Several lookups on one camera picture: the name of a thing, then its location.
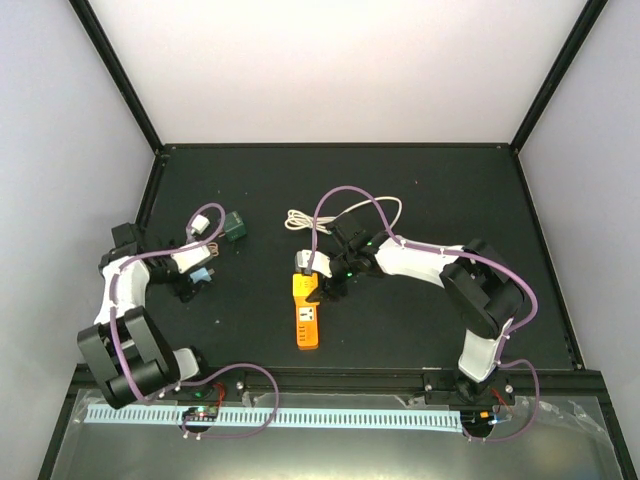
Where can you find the white usb charger plug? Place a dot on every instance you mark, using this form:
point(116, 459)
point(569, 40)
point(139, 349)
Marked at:
point(198, 224)

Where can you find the orange power strip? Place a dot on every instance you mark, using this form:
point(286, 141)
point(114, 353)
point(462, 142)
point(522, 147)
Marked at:
point(307, 332)

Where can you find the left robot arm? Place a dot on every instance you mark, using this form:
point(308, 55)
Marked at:
point(124, 350)

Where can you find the black aluminium frame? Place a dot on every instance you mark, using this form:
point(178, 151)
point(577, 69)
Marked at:
point(393, 343)

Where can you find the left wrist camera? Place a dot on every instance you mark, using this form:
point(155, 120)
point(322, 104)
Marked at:
point(187, 258)

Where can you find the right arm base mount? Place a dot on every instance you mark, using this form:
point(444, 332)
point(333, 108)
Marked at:
point(467, 387)

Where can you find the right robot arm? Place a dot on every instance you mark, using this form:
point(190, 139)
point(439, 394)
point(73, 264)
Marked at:
point(484, 293)

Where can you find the light blue plug adapter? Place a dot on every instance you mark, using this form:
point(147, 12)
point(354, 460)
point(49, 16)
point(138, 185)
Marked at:
point(202, 275)

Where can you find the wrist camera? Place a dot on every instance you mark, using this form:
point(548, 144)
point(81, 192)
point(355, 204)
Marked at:
point(187, 258)
point(317, 262)

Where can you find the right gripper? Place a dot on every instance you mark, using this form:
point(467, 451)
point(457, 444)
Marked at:
point(329, 289)

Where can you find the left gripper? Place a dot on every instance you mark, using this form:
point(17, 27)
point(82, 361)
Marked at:
point(190, 292)

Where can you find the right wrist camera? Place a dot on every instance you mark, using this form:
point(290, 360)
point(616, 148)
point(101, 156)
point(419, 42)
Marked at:
point(317, 262)

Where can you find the light blue cable duct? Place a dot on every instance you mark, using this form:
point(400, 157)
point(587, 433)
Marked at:
point(253, 418)

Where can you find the yellow cube socket adapter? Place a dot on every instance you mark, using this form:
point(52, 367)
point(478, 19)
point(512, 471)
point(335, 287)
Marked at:
point(303, 285)

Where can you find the green cube socket adapter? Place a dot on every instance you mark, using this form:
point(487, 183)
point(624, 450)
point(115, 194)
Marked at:
point(234, 227)

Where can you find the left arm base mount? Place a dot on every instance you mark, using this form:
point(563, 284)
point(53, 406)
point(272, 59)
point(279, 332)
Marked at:
point(212, 390)

